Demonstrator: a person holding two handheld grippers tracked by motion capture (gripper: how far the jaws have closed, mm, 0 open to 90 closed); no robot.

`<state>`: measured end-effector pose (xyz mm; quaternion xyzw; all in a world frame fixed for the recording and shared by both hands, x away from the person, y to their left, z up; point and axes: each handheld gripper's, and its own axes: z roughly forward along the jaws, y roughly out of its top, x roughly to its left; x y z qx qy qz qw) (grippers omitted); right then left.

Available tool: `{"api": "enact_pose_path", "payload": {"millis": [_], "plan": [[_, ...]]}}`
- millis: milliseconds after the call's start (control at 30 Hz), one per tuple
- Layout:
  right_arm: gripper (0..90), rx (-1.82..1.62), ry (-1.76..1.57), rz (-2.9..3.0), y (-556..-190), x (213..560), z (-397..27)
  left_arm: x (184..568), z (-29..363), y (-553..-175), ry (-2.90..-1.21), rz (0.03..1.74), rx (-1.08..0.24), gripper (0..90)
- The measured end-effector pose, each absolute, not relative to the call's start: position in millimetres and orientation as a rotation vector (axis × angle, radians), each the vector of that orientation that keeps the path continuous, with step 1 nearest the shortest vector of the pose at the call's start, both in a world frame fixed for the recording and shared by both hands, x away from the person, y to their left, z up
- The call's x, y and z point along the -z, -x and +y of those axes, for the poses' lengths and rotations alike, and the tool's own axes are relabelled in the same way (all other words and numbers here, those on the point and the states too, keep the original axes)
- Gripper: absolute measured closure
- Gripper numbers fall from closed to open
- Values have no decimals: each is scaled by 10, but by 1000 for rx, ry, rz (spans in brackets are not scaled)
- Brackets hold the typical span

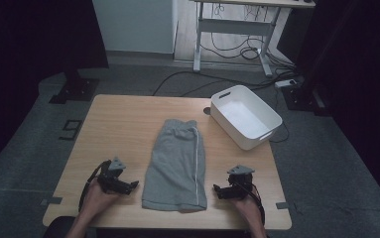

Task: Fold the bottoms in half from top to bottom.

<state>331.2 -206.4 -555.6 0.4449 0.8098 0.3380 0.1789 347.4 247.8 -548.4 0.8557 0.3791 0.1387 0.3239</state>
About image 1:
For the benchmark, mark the grey tape strip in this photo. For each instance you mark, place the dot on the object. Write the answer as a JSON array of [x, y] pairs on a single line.
[[53, 200], [282, 205]]

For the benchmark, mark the grey shorts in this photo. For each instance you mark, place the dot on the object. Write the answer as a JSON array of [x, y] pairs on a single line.
[[177, 165]]

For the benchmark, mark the person's right hand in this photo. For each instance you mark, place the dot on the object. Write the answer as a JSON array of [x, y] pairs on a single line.
[[250, 210]]

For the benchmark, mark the round dark table grommet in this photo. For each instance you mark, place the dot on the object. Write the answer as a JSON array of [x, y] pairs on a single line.
[[207, 111]]

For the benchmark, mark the person's dark clothed leg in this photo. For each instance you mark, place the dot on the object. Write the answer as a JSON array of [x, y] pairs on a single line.
[[56, 228]]

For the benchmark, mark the white power strip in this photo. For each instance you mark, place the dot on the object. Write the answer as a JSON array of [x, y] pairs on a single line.
[[285, 83]]

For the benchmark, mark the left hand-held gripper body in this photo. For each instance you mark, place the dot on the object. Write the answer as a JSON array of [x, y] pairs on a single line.
[[111, 178]]

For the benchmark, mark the person's left hand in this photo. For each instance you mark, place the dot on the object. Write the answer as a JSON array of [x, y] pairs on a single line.
[[96, 201]]

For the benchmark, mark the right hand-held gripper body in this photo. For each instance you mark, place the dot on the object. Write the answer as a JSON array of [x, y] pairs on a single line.
[[241, 185]]

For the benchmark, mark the white metal desk frame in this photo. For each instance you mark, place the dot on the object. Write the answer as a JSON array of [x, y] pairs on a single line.
[[233, 26]]

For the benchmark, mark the white plastic basket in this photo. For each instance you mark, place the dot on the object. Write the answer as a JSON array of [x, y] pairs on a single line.
[[243, 117]]

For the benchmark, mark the black curtain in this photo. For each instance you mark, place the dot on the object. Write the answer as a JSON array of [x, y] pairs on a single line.
[[28, 49], [359, 82]]

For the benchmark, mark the black stand base plate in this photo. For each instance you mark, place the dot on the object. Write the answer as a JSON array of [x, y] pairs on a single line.
[[305, 99], [76, 91]]

